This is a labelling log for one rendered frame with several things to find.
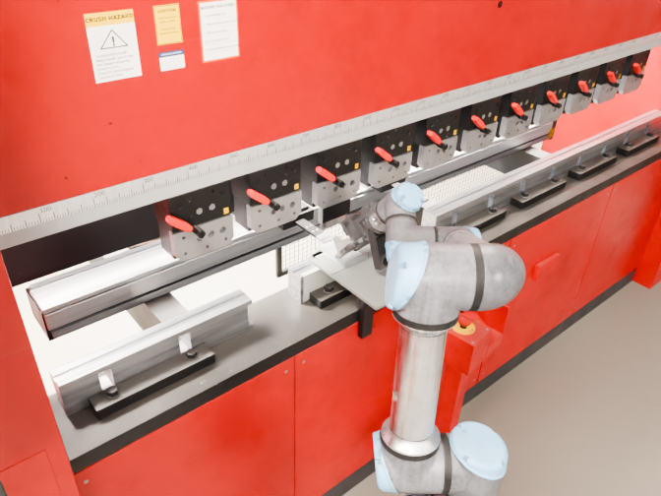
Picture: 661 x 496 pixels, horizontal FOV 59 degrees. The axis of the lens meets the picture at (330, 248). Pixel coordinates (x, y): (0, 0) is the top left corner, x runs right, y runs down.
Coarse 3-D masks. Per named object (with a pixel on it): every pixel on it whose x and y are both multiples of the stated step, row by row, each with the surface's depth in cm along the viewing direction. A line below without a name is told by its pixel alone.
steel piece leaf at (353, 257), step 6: (324, 252) 169; (330, 252) 169; (354, 252) 170; (366, 252) 166; (330, 258) 167; (336, 258) 167; (342, 258) 167; (348, 258) 167; (354, 258) 164; (360, 258) 166; (366, 258) 168; (342, 264) 165; (348, 264) 163
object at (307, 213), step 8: (304, 208) 184; (304, 216) 184; (312, 216) 187; (288, 224) 182; (296, 224) 182; (304, 224) 181; (312, 224) 181; (312, 232) 177; (320, 232) 178; (320, 240) 175; (328, 240) 174
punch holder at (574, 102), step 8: (576, 72) 212; (584, 72) 214; (592, 72) 218; (576, 80) 213; (584, 80) 216; (592, 80) 220; (568, 88) 216; (576, 88) 215; (592, 88) 224; (568, 96) 217; (576, 96) 218; (584, 96) 222; (568, 104) 218; (576, 104) 220; (584, 104) 224; (568, 112) 221
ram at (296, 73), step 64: (0, 0) 89; (64, 0) 94; (128, 0) 101; (192, 0) 108; (256, 0) 116; (320, 0) 126; (384, 0) 137; (448, 0) 151; (512, 0) 168; (576, 0) 190; (640, 0) 217; (0, 64) 92; (64, 64) 98; (192, 64) 113; (256, 64) 123; (320, 64) 134; (384, 64) 147; (448, 64) 163; (512, 64) 183; (576, 64) 208; (0, 128) 96; (64, 128) 103; (128, 128) 111; (192, 128) 120; (256, 128) 130; (384, 128) 157; (0, 192) 101; (64, 192) 108
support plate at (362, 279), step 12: (360, 252) 170; (324, 264) 165; (336, 264) 165; (360, 264) 165; (372, 264) 165; (336, 276) 160; (348, 276) 160; (360, 276) 161; (372, 276) 161; (384, 276) 161; (348, 288) 156; (360, 288) 156; (372, 288) 156; (384, 288) 156; (372, 300) 152; (384, 300) 152
